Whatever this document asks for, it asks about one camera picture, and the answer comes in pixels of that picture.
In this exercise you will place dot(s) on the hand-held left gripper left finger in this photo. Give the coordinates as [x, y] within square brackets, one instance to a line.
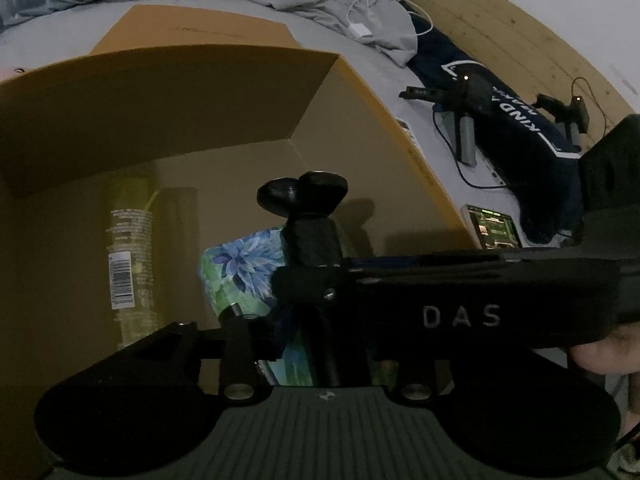
[282, 340]

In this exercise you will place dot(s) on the white charger plug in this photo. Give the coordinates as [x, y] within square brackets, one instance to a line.
[360, 30]

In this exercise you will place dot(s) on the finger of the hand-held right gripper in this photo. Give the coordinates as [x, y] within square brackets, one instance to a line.
[310, 285]
[425, 260]

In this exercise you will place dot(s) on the person's right hand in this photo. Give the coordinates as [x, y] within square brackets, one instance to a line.
[615, 355]

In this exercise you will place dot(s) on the yellow-green spray can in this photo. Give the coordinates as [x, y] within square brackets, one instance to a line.
[127, 240]

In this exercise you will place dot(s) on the brown cardboard box lid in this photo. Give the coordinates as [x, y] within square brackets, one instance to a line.
[200, 30]

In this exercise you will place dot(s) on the smartphone with lit screen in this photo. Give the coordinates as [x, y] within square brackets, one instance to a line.
[492, 225]

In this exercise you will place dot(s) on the wooden headboard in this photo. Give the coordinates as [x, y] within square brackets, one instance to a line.
[525, 20]

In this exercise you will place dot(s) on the floral tissue pack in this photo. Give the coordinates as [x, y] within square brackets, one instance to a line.
[235, 260]

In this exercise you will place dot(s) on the navy printed cloth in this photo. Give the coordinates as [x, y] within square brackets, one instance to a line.
[530, 175]

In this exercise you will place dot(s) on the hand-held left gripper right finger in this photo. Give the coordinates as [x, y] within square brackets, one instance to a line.
[415, 375]

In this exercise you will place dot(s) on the brown cardboard box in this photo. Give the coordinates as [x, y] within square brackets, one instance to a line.
[75, 125]

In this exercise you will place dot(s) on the white remote control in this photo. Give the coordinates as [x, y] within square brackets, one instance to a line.
[406, 130]

